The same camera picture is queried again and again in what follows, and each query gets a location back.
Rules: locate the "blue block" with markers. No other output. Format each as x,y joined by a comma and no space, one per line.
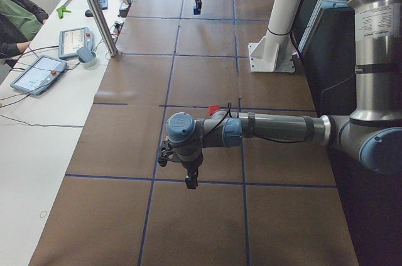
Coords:
196,10

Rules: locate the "light green bowl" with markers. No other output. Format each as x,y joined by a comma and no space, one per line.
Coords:
92,63

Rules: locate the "white side table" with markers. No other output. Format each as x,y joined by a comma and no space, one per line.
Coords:
39,134

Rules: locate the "near teach pendant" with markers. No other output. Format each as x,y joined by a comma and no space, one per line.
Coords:
40,75

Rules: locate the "far teach pendant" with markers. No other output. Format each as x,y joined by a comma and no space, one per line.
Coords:
71,40

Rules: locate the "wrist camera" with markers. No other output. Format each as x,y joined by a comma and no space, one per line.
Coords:
164,153

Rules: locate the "black computer mouse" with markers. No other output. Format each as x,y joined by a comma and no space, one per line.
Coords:
88,13

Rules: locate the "red block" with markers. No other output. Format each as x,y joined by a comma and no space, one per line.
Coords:
213,109

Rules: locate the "aluminium frame post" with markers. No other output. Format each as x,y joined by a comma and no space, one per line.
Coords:
103,27

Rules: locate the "green clamp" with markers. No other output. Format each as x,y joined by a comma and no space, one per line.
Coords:
61,11

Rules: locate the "blue cup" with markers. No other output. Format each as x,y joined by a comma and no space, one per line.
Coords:
84,55

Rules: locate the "seated person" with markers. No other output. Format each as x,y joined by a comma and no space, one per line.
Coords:
21,20

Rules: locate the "white pole base bracket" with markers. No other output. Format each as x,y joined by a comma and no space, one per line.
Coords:
271,54

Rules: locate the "teach pendant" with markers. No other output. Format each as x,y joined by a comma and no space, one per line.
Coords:
71,40
40,75

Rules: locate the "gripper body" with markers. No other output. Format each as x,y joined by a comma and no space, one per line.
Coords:
190,165

